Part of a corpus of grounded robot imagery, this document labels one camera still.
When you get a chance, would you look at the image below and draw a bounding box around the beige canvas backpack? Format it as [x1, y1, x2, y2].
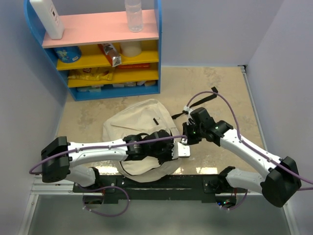
[102, 99, 183, 183]

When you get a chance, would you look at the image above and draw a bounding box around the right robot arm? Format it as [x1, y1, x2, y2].
[183, 107, 301, 208]

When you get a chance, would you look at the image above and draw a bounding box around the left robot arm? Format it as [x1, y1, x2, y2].
[41, 129, 177, 192]

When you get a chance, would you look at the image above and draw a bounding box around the yellow chips bag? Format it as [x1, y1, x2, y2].
[68, 67, 114, 81]

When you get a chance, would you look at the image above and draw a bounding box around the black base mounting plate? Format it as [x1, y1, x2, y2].
[72, 174, 246, 204]

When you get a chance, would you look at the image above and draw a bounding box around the red flat box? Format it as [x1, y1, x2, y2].
[117, 63, 150, 70]

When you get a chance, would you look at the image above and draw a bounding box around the white small boxes row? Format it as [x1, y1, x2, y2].
[76, 80, 157, 93]

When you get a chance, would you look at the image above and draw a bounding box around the white cylindrical container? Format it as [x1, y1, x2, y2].
[120, 41, 142, 57]

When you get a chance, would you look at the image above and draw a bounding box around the orange silver snack packet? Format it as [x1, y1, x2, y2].
[98, 43, 122, 67]

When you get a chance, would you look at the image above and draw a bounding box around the blue shelf unit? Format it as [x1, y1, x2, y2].
[24, 0, 162, 101]

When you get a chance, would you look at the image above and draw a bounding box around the blue round snack tub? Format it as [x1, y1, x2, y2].
[53, 46, 82, 63]

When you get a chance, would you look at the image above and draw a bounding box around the clear plastic water bottle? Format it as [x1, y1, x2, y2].
[124, 0, 143, 33]

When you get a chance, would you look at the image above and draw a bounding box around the white rectangular bottle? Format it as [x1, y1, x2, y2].
[30, 0, 65, 40]

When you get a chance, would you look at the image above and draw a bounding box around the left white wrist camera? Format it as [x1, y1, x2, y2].
[172, 142, 191, 160]

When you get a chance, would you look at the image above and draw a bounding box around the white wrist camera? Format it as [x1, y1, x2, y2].
[172, 142, 191, 160]
[183, 106, 194, 125]

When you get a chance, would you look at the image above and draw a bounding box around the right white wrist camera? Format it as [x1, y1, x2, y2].
[183, 106, 194, 125]

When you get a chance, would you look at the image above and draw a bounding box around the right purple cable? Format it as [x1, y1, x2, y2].
[184, 91, 313, 211]

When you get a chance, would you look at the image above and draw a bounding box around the purple cable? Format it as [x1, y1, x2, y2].
[28, 135, 188, 216]
[184, 91, 313, 211]

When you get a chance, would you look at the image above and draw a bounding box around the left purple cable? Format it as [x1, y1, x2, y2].
[28, 135, 188, 216]

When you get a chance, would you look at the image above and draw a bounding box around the aluminium frame rail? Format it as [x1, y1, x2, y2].
[29, 67, 301, 235]

